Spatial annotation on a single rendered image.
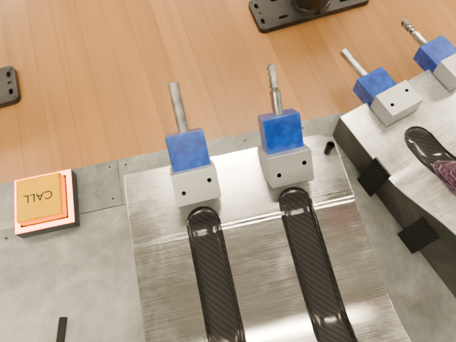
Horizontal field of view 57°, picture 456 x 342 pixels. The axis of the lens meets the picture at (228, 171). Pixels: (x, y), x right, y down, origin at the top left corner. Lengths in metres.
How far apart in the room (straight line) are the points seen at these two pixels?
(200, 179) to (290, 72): 0.30
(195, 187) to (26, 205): 0.25
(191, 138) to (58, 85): 0.33
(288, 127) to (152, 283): 0.23
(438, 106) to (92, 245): 0.50
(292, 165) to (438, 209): 0.18
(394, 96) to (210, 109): 0.26
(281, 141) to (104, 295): 0.30
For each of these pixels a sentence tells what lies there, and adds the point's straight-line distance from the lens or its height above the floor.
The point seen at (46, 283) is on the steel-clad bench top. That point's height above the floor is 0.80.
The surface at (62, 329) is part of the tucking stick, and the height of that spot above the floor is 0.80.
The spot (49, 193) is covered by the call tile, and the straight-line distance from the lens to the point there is 0.60.
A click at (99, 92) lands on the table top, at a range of 0.70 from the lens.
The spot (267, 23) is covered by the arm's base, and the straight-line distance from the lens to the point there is 0.74.
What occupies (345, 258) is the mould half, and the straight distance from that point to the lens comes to 0.49.
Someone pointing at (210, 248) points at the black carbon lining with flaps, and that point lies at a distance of 0.48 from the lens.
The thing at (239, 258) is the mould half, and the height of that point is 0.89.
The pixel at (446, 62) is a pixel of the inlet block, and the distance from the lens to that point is 0.65.
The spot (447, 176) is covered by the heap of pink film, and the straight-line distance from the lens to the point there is 0.56.
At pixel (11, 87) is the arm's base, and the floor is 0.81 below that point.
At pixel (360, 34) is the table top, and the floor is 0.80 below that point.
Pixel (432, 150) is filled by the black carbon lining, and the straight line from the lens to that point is 0.61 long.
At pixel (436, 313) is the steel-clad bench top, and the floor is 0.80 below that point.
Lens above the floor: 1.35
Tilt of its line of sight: 67 degrees down
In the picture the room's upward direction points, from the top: 5 degrees counter-clockwise
